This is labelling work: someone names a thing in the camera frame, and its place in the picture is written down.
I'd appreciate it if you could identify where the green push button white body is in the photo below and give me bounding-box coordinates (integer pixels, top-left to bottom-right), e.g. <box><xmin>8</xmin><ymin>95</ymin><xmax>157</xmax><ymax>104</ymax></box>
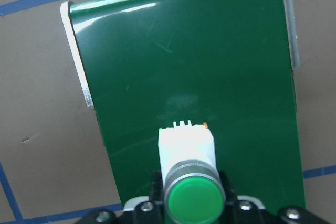
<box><xmin>158</xmin><ymin>120</ymin><xmax>226</xmax><ymax>223</ymax></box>

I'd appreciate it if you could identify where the green belt conveyor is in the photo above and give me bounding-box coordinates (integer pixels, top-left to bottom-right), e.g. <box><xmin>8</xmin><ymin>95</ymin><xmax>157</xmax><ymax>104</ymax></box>
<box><xmin>59</xmin><ymin>0</ymin><xmax>308</xmax><ymax>224</ymax></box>

